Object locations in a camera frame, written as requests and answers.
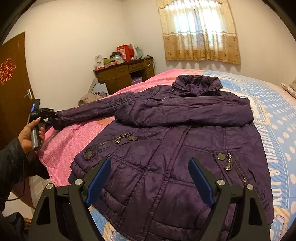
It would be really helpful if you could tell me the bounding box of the beige patterned window curtain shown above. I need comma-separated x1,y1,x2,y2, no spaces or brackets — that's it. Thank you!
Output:
157,1,241,65

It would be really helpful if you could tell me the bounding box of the left forearm dark sleeve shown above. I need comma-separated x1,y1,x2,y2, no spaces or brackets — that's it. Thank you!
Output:
0,138,50,211

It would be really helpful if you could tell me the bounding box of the purple quilted jacket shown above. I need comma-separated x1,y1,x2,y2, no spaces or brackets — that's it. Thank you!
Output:
52,75,273,240

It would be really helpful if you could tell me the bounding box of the beige clothes pile on floor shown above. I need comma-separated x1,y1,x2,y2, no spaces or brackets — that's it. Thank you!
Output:
77,92,107,106

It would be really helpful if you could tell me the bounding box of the brown wooden desk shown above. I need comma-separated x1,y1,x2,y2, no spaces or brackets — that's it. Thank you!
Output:
93,57,154,95

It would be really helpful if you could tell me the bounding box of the person's left hand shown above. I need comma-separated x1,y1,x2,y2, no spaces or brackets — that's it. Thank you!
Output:
18,118,41,154

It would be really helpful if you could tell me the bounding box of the brown wooden door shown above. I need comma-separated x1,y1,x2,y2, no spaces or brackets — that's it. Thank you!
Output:
0,31,36,209

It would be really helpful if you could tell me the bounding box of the white card box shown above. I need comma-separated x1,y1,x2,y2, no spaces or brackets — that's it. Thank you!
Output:
95,54,104,69

